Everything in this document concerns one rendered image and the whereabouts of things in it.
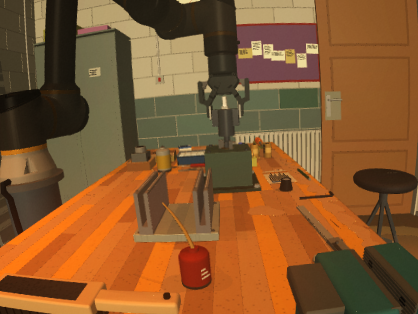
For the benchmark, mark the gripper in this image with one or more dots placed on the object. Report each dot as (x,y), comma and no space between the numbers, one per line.
(222,84)

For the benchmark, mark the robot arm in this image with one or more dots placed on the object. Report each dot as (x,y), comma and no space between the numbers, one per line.
(60,60)

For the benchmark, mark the white key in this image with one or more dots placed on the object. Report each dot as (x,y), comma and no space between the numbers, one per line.
(224,102)

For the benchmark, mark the green lock body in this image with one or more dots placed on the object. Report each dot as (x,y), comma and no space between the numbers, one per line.
(228,166)

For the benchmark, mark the black hex key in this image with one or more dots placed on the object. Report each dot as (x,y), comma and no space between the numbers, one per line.
(315,196)

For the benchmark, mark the purple notice board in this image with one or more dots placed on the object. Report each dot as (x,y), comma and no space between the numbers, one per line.
(276,68)

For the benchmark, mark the yellow bottle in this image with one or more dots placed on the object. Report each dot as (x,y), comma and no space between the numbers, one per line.
(267,150)
(255,154)

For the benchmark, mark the blue parts box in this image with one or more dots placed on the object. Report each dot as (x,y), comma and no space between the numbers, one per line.
(190,157)

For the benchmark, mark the red flat piece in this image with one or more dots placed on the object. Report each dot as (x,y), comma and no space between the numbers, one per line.
(197,165)

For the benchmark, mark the white radiator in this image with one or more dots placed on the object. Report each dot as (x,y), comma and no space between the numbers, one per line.
(293,150)

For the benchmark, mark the yellow tin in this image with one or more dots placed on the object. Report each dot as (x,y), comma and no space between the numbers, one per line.
(163,160)

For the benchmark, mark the beige tray of pins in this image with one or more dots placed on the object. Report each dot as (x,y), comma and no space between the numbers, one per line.
(278,176)

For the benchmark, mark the grey box with cylinder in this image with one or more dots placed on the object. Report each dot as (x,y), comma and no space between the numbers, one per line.
(140,155)

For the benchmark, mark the dark green pen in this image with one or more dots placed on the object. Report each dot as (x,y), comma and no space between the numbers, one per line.
(303,173)

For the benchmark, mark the grey metal cabinet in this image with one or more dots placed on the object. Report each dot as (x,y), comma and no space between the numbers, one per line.
(100,116)

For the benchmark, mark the brown door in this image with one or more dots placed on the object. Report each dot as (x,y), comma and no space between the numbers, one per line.
(370,100)

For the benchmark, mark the pink box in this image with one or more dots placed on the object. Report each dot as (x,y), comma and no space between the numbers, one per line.
(93,30)

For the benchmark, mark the grey steel ruler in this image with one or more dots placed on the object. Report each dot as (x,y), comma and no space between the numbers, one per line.
(316,224)

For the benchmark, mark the red oil can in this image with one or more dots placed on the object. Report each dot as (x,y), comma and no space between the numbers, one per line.
(195,266)

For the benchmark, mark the black round stool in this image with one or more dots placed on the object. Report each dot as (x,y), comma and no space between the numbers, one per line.
(385,181)

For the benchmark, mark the tan block with black knob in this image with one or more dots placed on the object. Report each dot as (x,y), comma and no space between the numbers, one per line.
(136,301)

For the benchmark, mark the green bench vise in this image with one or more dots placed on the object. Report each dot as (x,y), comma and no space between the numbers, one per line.
(353,283)

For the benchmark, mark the tan block with black pad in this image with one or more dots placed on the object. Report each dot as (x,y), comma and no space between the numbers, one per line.
(43,296)

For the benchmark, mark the red wall switch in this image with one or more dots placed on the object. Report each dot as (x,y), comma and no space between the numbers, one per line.
(160,79)

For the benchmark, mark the grey rail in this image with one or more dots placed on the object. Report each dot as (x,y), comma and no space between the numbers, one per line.
(150,200)
(203,196)

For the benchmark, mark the grey rail base tray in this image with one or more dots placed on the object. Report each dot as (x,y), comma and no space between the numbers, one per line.
(180,237)

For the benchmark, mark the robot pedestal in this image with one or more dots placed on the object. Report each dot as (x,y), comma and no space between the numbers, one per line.
(31,186)

